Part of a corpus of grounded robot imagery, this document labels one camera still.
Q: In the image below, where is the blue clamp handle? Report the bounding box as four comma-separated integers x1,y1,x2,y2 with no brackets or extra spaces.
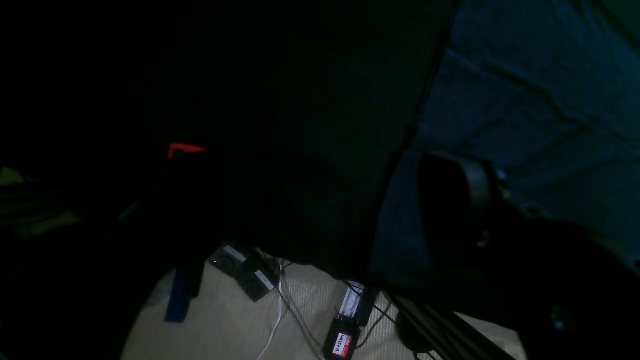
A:
164,268,192,324

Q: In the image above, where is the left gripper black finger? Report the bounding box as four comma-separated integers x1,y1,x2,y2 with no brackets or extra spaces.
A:
417,152,498,265

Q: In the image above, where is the dark grey T-shirt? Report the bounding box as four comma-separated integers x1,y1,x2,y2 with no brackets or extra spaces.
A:
368,0,640,288

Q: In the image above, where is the black power adapter labelled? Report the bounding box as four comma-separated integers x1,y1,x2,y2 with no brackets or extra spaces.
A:
322,317,362,360

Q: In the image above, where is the black table cloth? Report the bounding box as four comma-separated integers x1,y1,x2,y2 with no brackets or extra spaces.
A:
1,0,458,272

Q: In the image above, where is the orange black clamp right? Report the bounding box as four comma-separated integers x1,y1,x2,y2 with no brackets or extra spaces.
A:
167,142,208,160

